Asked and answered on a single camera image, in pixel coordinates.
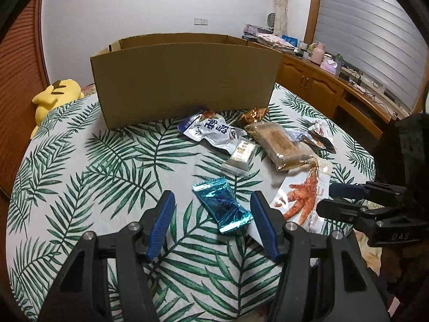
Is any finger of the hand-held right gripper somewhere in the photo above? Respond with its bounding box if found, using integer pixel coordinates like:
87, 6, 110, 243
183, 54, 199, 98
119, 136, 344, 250
317, 199, 408, 235
329, 181, 409, 208

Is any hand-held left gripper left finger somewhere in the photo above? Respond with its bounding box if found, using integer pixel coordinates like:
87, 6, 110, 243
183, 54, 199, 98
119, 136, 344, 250
38, 191, 176, 322

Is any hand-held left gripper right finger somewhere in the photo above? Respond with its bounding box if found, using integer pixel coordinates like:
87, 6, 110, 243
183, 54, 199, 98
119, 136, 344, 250
250, 191, 391, 322

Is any white chicken feet packet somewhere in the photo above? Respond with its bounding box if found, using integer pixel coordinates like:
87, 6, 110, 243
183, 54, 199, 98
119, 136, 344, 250
270, 159, 332, 233

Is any teal foil snack packet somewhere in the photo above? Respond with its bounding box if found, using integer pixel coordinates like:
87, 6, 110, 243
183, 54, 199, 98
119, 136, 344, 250
191, 178, 253, 235

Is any silver foil pouch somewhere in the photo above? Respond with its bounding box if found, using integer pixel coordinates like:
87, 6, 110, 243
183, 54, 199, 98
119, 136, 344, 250
291, 117, 337, 153

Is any gold brown snack packet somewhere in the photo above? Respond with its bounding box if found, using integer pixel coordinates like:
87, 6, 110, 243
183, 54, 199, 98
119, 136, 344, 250
237, 107, 269, 129

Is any brown cardboard box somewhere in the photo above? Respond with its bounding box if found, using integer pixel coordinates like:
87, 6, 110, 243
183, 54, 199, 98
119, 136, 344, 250
90, 33, 284, 130

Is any small white cake packet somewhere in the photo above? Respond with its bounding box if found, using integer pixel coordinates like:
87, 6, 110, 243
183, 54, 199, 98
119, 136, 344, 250
221, 137, 257, 178

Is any green leaf print blanket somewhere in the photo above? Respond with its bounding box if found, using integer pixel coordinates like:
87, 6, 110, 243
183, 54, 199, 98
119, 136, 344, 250
7, 82, 376, 322

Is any clear bread packet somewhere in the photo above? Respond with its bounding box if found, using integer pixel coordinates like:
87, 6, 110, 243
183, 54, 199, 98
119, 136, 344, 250
245, 122, 317, 171

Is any power strip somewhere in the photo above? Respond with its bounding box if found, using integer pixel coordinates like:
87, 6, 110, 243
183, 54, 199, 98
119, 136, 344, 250
338, 70, 363, 84

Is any blue and white snack packet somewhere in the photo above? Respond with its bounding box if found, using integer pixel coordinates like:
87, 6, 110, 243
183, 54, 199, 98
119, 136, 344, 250
177, 107, 248, 155

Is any wooden cabinet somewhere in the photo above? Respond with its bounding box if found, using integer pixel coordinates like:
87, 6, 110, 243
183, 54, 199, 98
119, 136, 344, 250
241, 37, 406, 141

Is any pink tissue pack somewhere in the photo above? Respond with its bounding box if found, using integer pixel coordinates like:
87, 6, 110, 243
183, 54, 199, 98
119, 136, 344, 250
321, 58, 339, 74

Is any grey window blind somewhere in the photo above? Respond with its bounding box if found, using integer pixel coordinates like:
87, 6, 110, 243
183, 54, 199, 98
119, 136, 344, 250
313, 0, 429, 108

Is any pink bottle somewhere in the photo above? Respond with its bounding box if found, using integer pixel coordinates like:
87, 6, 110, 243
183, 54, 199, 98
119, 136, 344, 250
310, 42, 325, 64

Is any yellow plush toy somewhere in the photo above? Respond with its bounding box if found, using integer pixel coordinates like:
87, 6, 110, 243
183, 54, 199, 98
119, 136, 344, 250
31, 78, 85, 140

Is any pile of folded clothes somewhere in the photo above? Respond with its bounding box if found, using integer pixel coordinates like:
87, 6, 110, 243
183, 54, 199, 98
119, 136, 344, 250
242, 24, 295, 52

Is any light curtain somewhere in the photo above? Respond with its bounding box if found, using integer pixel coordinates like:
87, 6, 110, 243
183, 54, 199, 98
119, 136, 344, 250
273, 0, 290, 37

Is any wooden wardrobe door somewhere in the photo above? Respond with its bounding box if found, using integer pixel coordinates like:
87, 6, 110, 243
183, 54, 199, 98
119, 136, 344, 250
0, 0, 51, 198

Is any wooden window frame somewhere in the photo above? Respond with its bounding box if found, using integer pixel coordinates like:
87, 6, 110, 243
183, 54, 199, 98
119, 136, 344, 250
303, 0, 324, 46

